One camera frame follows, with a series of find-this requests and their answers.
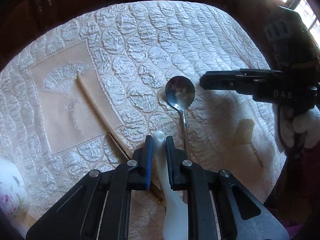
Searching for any white quilted table cloth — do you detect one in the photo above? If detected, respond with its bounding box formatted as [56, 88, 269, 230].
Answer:
[1, 1, 285, 235]

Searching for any wooden chopstick on cloth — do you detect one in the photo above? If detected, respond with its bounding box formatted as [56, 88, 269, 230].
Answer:
[75, 75, 133, 160]

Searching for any teal rimmed floral utensil cup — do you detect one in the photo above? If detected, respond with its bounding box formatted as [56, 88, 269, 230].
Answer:
[0, 158, 29, 218]

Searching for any white ceramic spoon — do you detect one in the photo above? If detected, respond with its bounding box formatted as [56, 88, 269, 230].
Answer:
[152, 131, 188, 239]

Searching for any white gloved hand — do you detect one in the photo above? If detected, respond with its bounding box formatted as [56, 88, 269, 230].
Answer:
[272, 104, 319, 153]

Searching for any metal spoon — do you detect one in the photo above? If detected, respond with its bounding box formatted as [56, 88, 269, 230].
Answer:
[165, 76, 195, 159]

